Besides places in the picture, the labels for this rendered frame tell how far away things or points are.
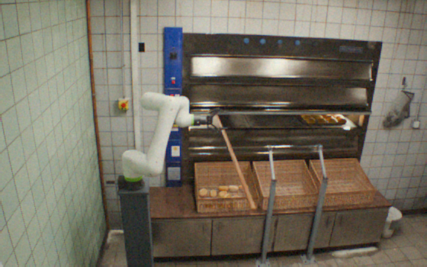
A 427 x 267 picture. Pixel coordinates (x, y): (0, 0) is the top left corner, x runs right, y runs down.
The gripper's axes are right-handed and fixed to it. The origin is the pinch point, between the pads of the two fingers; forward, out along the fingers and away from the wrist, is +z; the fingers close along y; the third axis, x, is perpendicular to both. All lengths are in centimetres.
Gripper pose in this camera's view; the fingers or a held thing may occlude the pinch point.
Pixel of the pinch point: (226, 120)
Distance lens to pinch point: 273.6
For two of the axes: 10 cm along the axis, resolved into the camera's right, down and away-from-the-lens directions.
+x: 1.1, 3.7, -9.2
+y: -0.3, 9.3, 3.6
